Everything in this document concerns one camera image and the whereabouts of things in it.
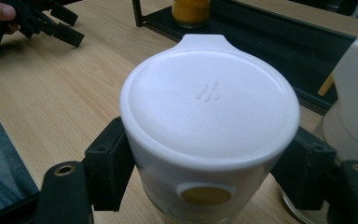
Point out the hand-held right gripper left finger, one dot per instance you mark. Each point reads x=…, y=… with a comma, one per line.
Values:
x=108, y=168

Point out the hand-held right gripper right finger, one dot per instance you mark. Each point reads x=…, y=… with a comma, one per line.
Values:
x=304, y=171

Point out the yellow wooden stick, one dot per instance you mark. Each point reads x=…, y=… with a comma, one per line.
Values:
x=326, y=85

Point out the black metal rack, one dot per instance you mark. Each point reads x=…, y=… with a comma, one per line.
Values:
x=261, y=46

